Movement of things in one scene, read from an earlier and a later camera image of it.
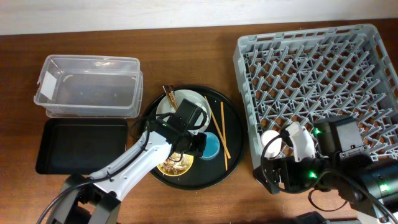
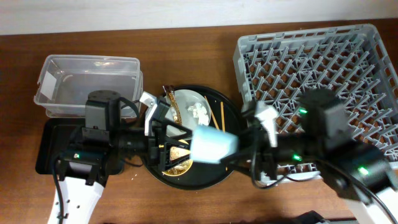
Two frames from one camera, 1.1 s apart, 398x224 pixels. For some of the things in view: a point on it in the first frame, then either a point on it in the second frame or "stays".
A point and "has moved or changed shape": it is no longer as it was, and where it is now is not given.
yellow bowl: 176,164 stays
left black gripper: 199,150 -> 159,158
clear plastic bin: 90,86 stays
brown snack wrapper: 170,93 stays
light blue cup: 212,146 has moved or changed shape
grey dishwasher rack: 311,75 stays
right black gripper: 286,164 -> 262,144
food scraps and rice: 176,164 stays
